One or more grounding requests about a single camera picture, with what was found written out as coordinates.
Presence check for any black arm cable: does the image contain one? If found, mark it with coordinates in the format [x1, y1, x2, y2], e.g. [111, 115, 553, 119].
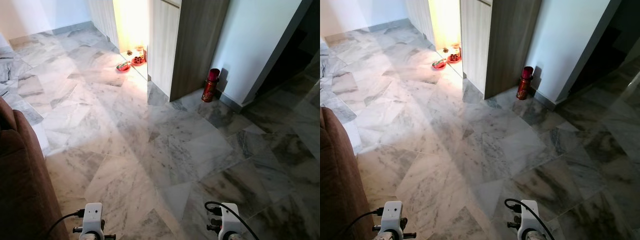
[45, 210, 86, 240]
[205, 201, 261, 240]
[504, 198, 557, 240]
[345, 209, 385, 240]

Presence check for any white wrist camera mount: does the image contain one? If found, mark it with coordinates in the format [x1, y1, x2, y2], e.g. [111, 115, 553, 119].
[520, 199, 542, 232]
[80, 202, 105, 235]
[382, 200, 405, 233]
[218, 202, 241, 235]

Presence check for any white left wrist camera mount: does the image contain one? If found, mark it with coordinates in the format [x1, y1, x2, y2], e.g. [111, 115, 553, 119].
[382, 200, 405, 233]
[80, 202, 105, 235]

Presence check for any tall wooden cabinet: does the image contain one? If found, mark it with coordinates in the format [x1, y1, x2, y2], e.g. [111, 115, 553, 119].
[459, 0, 543, 100]
[148, 0, 231, 103]

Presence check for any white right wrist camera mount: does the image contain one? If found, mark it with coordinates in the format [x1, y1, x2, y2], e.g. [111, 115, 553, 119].
[520, 199, 542, 232]
[218, 202, 241, 235]

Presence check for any white ribbed cabinet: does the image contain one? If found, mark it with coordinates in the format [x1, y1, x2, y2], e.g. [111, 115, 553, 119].
[405, 0, 435, 46]
[88, 0, 121, 47]

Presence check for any red dish with cup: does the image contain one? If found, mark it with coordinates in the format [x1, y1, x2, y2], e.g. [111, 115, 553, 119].
[131, 46, 147, 67]
[447, 43, 463, 64]

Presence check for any brown fabric armchair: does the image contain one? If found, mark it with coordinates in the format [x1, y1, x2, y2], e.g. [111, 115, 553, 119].
[0, 96, 69, 240]
[320, 106, 377, 240]

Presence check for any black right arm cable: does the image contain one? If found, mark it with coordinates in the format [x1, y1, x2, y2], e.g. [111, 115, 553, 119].
[504, 198, 557, 240]
[205, 201, 261, 240]

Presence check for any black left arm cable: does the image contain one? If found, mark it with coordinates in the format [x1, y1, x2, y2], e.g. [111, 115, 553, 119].
[345, 209, 385, 240]
[45, 210, 86, 240]

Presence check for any red cylindrical canister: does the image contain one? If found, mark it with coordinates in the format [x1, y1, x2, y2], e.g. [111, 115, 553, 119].
[516, 65, 535, 101]
[201, 68, 222, 104]

